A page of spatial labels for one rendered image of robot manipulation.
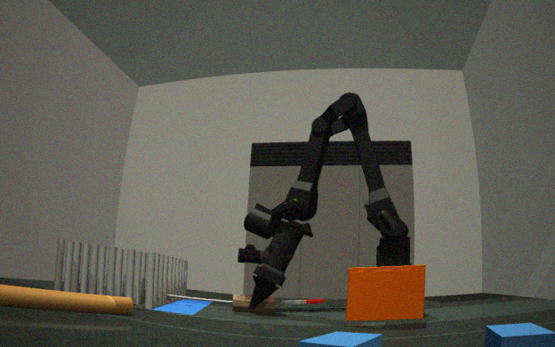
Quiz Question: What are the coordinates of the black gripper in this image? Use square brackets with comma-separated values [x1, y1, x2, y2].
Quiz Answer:
[249, 241, 294, 310]

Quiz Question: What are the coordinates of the blue box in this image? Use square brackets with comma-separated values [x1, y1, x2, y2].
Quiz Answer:
[298, 331, 382, 347]
[485, 322, 555, 347]

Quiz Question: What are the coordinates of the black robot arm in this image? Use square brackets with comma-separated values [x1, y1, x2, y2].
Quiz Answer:
[238, 93, 412, 267]

